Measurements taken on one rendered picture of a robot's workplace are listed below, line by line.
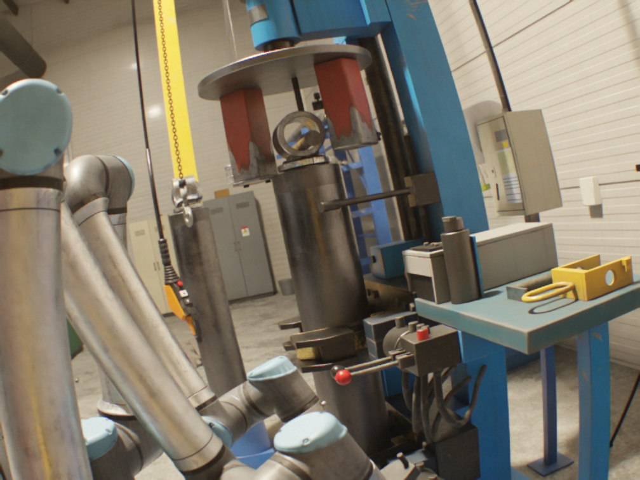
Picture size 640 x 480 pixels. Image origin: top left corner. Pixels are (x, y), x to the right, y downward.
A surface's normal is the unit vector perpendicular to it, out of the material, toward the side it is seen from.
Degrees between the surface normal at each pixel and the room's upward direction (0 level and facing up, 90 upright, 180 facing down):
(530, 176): 90
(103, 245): 78
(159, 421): 101
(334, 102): 90
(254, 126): 90
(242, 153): 90
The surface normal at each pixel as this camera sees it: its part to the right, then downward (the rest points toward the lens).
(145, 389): 0.35, 0.07
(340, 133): -0.54, 0.15
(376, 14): 0.15, 0.01
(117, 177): 0.96, -0.10
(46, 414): 0.57, -0.07
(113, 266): 0.26, -0.22
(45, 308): 0.83, -0.07
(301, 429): -0.46, -0.86
